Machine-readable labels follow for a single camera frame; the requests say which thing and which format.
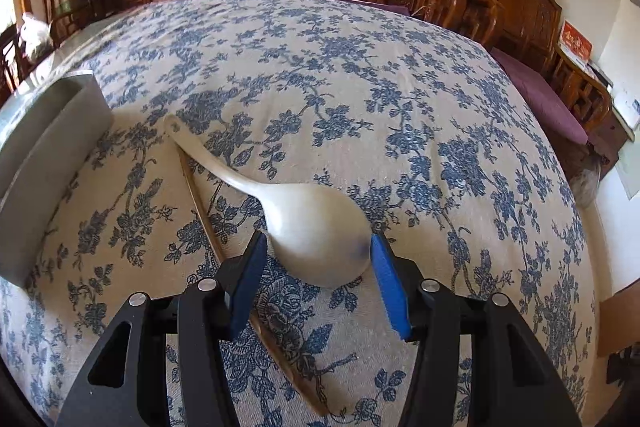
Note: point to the wooden side cabinet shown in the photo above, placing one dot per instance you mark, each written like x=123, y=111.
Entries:
x=607, y=140

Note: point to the purple sofa cushion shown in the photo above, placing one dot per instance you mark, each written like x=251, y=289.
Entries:
x=398, y=9

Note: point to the purple armchair cushion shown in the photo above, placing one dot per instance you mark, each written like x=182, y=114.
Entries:
x=541, y=99

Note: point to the blue floral tablecloth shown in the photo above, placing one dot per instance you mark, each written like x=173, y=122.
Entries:
x=419, y=126

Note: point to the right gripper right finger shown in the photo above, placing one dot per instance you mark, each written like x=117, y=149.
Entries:
x=513, y=381

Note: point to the red paper box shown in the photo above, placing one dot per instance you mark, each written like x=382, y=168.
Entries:
x=573, y=40

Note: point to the white ceramic soup spoon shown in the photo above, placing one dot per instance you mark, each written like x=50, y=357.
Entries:
x=319, y=234

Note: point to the grey metal tray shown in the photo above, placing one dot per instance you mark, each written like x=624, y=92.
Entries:
x=46, y=136

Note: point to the carved wooden armchair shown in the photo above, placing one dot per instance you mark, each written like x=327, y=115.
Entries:
x=528, y=31

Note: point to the wooden dining chair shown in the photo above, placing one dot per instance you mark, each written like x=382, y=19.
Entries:
x=13, y=64

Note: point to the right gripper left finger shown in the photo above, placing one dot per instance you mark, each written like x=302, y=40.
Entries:
x=123, y=382

